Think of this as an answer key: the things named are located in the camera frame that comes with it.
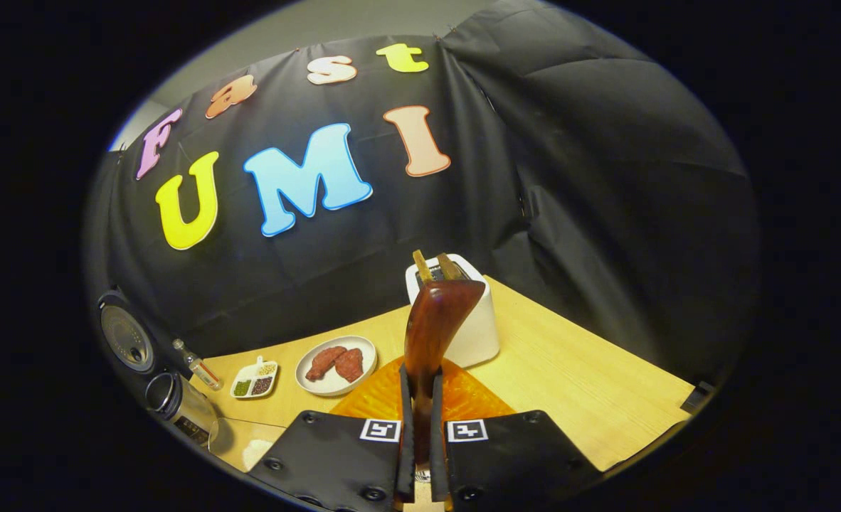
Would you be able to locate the white toaster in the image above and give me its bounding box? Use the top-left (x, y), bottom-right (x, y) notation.
top-left (405, 254), bottom-right (501, 368)

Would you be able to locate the red meat piece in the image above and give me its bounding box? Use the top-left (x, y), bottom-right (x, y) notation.
top-left (305, 346), bottom-right (347, 382)
top-left (334, 348), bottom-right (364, 383)

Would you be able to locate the white divided bean dish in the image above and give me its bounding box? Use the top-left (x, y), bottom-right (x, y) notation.
top-left (230, 356), bottom-right (280, 400)

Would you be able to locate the white round plate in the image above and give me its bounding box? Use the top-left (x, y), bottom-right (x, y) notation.
top-left (295, 336), bottom-right (378, 397)

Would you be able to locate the grey rice cooker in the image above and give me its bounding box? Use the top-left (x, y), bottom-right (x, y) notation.
top-left (97, 288), bottom-right (220, 449)

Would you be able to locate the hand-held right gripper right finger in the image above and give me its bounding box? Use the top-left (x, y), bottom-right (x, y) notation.
top-left (431, 356), bottom-right (603, 512)

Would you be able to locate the clear glass tray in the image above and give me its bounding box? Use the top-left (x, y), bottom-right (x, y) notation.
top-left (208, 417), bottom-right (287, 474)

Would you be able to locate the dark block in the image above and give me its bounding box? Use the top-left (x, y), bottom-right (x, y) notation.
top-left (680, 382), bottom-right (716, 415)

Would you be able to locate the black backdrop cloth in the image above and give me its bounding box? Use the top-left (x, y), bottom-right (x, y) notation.
top-left (83, 0), bottom-right (761, 388)

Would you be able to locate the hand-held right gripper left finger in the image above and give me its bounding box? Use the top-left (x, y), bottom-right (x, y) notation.
top-left (248, 356), bottom-right (416, 512)

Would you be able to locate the brown wooden spoon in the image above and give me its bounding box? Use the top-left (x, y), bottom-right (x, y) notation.
top-left (403, 279), bottom-right (487, 466)

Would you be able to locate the small glass bottle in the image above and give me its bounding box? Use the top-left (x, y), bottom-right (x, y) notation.
top-left (172, 338), bottom-right (225, 392)

